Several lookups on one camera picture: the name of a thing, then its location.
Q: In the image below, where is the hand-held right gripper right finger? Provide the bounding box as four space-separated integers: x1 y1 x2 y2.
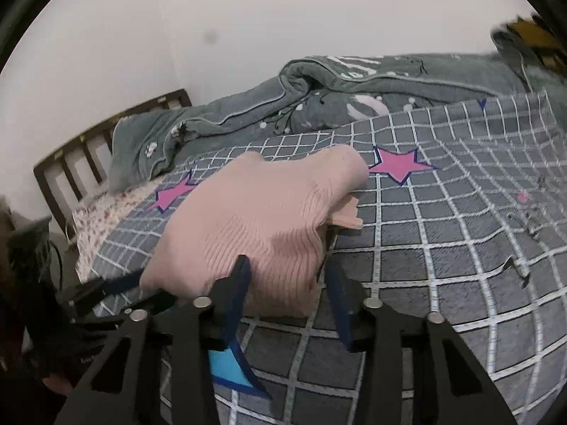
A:
325 266 517 425

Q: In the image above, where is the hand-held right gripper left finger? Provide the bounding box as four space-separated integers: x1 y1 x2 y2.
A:
53 255 272 425

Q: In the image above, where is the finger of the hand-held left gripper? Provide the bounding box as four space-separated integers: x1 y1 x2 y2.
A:
66 269 178 319

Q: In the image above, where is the pink knit sweater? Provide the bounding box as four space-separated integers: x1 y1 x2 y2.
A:
139 145 369 318

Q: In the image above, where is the pile of brown clothes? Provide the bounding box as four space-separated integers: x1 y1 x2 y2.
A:
491 15 564 68

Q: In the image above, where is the floral bed sheet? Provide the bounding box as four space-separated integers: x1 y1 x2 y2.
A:
71 181 161 284

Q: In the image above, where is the black bag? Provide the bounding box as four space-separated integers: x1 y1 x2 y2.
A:
6 217 61 319

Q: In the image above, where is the grey checked blanket with stars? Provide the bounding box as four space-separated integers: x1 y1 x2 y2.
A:
95 91 567 425

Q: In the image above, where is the dark wooden slatted headboard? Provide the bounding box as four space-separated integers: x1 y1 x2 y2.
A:
33 89 192 249

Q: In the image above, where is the grey-green printed quilt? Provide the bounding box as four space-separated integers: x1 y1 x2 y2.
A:
108 53 567 193

